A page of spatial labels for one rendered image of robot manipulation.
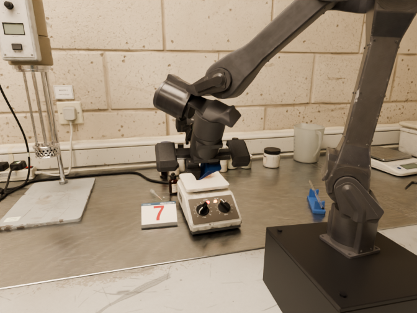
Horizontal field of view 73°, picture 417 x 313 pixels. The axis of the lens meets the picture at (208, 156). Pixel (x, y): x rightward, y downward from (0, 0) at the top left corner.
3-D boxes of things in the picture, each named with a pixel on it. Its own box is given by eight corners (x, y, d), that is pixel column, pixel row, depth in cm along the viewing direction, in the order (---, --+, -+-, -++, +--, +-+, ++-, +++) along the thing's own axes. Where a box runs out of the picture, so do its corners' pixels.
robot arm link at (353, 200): (370, 204, 47) (377, 167, 45) (382, 228, 38) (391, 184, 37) (327, 198, 49) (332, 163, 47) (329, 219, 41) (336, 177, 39)
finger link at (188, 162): (231, 161, 56) (227, 146, 58) (186, 164, 54) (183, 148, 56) (229, 167, 57) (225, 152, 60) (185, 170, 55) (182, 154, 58)
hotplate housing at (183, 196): (242, 228, 70) (243, 199, 68) (190, 236, 67) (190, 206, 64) (216, 192, 91) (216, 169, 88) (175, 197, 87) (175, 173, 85)
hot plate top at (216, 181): (230, 187, 75) (230, 184, 74) (186, 192, 72) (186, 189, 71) (217, 172, 86) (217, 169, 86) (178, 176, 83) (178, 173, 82)
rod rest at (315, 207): (325, 214, 77) (327, 202, 76) (312, 213, 78) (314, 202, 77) (318, 199, 87) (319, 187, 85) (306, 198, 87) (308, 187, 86)
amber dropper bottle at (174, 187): (167, 192, 91) (165, 172, 89) (173, 189, 93) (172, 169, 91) (174, 195, 89) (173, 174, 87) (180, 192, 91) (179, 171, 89)
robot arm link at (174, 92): (245, 76, 49) (187, 49, 51) (233, 73, 41) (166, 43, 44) (219, 134, 53) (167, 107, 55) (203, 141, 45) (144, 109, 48)
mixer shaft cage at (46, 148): (57, 158, 80) (41, 65, 72) (30, 159, 78) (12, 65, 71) (62, 151, 86) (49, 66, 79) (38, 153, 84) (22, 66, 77)
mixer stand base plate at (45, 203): (80, 221, 74) (80, 217, 73) (-7, 231, 69) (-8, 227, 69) (95, 179, 101) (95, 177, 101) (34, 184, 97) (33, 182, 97)
